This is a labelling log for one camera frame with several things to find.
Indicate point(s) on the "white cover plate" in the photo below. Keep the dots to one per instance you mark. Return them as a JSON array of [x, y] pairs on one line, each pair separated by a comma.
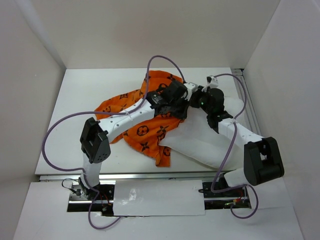
[[155, 198]]

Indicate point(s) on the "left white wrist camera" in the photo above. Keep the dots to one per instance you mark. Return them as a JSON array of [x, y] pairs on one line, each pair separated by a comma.
[[190, 89]]

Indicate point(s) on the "white pillow with yellow edge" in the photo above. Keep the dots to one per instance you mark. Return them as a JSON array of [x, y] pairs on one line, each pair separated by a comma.
[[194, 138]]

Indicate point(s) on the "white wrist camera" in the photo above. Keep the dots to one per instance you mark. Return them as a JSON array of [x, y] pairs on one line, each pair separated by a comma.
[[212, 82], [190, 89]]

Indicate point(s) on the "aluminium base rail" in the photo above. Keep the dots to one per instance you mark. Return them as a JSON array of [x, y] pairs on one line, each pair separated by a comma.
[[79, 202]]

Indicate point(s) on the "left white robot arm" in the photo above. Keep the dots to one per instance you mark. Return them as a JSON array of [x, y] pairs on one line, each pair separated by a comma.
[[98, 134]]

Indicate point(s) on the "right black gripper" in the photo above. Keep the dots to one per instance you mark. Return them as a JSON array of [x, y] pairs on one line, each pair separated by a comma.
[[196, 95]]

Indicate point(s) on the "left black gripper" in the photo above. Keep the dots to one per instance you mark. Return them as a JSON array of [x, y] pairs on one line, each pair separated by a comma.
[[183, 114]]

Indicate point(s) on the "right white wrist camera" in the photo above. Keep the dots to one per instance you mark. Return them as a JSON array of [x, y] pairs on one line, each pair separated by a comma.
[[212, 82]]

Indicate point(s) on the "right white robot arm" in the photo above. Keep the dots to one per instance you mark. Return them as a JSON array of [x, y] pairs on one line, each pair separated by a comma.
[[262, 161]]

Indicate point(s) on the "orange patterned pillowcase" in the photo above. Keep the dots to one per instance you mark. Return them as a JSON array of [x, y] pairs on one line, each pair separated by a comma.
[[146, 136]]

